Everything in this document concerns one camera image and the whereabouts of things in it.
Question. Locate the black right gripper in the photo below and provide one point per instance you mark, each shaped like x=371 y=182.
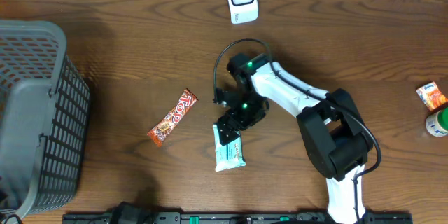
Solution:
x=240 y=123

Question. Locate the teal wet wipes pack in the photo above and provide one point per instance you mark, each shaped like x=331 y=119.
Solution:
x=229 y=156

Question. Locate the red Top chocolate bar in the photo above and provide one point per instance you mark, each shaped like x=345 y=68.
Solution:
x=164 y=128

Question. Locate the orange Kleenex tissue pack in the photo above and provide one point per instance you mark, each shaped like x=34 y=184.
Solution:
x=431 y=96

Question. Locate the green lid jar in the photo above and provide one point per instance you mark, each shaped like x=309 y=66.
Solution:
x=436 y=124

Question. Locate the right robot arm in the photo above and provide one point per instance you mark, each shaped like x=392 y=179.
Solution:
x=335 y=137

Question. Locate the grey plastic basket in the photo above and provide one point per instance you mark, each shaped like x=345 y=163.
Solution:
x=45 y=106

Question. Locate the black mounting rail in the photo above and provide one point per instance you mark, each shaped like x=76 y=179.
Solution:
x=197 y=218

